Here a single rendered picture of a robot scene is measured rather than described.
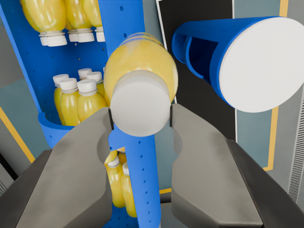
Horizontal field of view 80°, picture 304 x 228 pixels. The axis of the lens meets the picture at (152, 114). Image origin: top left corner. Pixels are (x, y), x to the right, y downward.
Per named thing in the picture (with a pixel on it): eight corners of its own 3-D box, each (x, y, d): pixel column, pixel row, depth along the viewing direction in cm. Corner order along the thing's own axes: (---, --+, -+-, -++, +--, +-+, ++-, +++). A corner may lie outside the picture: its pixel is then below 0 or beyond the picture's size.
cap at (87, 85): (78, 89, 42) (77, 81, 41) (96, 86, 43) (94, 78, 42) (78, 94, 38) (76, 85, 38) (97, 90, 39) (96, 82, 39)
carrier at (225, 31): (191, 11, 124) (162, 44, 132) (282, -11, 46) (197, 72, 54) (216, 41, 134) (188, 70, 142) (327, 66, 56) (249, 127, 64)
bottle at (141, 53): (138, 21, 27) (132, 22, 11) (172, 53, 30) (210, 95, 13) (111, 58, 30) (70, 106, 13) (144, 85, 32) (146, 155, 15)
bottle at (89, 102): (90, 152, 51) (71, 87, 43) (115, 145, 53) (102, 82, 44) (91, 168, 45) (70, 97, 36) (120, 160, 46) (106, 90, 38)
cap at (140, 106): (136, 60, 12) (135, 67, 10) (178, 96, 13) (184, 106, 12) (102, 103, 13) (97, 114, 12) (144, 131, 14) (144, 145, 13)
